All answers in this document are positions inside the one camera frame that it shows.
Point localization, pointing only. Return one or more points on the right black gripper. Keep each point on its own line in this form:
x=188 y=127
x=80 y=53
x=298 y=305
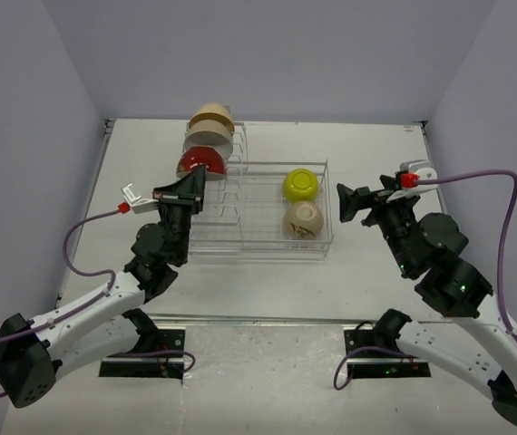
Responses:
x=350 y=200

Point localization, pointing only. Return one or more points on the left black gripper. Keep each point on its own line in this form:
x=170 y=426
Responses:
x=187 y=191

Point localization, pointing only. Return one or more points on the red bowl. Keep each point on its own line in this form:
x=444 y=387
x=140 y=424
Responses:
x=198 y=156

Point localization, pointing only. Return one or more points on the yellow-green bowl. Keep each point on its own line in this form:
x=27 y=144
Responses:
x=300 y=185

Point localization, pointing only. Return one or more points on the beige bowl white interior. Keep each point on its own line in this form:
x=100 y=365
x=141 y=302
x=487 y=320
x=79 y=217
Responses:
x=209 y=133

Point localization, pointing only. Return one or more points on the white wire dish rack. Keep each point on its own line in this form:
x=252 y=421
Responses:
x=243 y=214

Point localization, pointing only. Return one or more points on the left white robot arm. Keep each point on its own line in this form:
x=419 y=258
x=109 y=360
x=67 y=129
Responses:
x=36 y=353

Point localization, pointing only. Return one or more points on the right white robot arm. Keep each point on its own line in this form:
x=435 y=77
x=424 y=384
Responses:
x=428 y=251

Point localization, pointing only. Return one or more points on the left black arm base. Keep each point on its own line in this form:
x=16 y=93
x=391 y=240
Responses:
x=161 y=356

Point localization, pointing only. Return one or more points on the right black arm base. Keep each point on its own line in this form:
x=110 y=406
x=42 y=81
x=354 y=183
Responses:
x=369 y=356

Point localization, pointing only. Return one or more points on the beige bowl with drawing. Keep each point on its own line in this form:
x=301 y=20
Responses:
x=303 y=221

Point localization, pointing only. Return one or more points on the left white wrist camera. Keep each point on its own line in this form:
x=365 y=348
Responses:
x=136 y=202

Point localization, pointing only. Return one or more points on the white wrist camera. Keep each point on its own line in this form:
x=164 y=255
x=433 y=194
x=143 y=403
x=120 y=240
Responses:
x=408 y=177
x=136 y=202

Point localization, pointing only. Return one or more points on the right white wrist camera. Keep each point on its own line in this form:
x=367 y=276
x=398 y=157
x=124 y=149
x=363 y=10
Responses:
x=408 y=177

